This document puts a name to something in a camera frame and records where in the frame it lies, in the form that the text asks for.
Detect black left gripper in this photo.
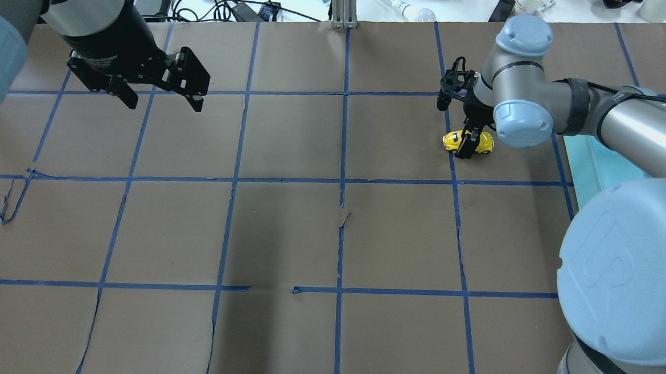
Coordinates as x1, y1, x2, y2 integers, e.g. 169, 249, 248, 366
68, 2, 211, 113

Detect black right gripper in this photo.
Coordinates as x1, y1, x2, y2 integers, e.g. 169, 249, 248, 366
437, 57, 494, 160

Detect yellow beetle toy car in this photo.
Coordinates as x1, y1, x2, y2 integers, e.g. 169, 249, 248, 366
442, 130, 494, 159

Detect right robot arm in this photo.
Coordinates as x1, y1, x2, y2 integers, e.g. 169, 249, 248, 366
437, 15, 666, 374

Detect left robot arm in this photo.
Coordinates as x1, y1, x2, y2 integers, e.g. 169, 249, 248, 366
0, 0, 211, 112

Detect white light bulb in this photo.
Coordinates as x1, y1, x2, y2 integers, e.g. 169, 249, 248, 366
390, 0, 437, 22

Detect black power adapter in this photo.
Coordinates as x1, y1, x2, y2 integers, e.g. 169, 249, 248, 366
231, 2, 281, 23

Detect black phone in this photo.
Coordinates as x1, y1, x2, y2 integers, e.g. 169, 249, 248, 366
488, 0, 516, 23

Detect white cup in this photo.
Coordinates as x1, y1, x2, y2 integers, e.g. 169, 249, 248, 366
515, 0, 545, 15

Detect turquoise plastic bin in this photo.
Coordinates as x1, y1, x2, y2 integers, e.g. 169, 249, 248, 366
563, 135, 651, 208

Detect black cable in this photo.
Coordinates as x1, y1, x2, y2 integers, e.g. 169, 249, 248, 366
171, 0, 324, 30

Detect aluminium profile post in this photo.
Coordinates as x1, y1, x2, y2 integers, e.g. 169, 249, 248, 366
329, 0, 358, 31

